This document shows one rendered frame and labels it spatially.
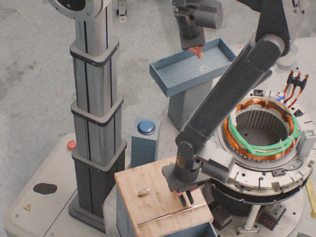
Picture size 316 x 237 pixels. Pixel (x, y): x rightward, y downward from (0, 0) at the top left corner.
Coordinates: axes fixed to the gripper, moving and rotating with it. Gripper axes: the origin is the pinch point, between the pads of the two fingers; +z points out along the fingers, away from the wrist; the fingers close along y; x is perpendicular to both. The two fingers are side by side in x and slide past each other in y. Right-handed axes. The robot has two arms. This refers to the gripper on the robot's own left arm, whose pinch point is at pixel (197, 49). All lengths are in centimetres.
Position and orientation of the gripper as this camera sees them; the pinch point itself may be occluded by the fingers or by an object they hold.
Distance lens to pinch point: 171.8
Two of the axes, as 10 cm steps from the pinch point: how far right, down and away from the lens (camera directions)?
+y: -0.9, -8.6, 5.0
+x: -9.7, 2.0, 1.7
